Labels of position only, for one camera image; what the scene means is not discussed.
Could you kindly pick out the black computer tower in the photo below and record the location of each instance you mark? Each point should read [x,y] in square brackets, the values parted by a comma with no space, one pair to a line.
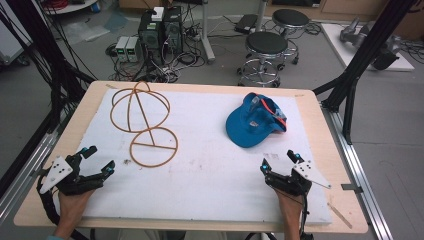
[173,30]
[150,36]

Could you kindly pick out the white cabinet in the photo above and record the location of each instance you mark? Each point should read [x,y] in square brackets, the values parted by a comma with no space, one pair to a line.
[11,43]

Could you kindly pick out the grey bench power supply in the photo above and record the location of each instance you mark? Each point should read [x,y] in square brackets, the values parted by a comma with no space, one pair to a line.
[121,48]
[134,49]

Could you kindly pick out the black flat bag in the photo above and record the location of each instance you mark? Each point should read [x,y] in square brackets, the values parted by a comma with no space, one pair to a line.
[246,23]

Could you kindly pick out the grey robot part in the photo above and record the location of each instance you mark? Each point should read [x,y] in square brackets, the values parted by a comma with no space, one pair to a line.
[355,35]

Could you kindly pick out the white foam mat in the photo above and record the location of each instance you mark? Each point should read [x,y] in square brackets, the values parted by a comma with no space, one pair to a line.
[206,173]

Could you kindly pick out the person's left hand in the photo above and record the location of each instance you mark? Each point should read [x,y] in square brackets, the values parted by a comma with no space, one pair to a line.
[71,208]

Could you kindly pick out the person's right hand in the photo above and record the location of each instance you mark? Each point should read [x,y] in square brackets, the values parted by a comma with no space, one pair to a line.
[290,205]

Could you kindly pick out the round white table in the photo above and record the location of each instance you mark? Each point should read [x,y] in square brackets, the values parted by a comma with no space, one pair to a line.
[71,7]

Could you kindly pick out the white floor board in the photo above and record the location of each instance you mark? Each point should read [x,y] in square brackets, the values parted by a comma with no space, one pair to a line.
[343,50]

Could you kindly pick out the aluminium rail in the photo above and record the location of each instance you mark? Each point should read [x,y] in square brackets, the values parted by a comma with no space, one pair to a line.
[363,186]
[23,176]

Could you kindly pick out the light wooden table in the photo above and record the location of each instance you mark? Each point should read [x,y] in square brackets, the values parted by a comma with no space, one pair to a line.
[216,86]

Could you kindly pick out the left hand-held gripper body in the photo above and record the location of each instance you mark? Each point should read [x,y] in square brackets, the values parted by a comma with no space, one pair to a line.
[56,171]

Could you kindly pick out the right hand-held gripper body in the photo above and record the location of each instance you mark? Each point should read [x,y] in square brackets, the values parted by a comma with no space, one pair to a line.
[290,183]

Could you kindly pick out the black round stool chrome base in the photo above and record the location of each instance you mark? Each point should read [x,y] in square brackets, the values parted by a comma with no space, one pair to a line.
[290,17]
[266,43]

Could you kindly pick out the white box on computer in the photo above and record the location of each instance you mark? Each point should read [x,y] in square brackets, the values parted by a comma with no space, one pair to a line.
[158,14]

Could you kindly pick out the grey desk leg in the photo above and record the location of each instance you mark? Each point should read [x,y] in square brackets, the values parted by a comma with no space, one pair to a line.
[207,40]

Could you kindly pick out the black metal frame post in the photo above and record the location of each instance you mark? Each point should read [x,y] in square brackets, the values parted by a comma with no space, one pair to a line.
[43,50]
[366,50]

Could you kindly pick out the small metal bracket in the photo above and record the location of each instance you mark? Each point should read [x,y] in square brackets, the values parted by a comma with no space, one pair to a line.
[351,188]

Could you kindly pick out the thin wooden stick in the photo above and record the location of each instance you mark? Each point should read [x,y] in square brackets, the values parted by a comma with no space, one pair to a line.
[340,215]

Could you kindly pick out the blue baseball cap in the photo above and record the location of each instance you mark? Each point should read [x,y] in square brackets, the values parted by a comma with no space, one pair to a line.
[243,130]

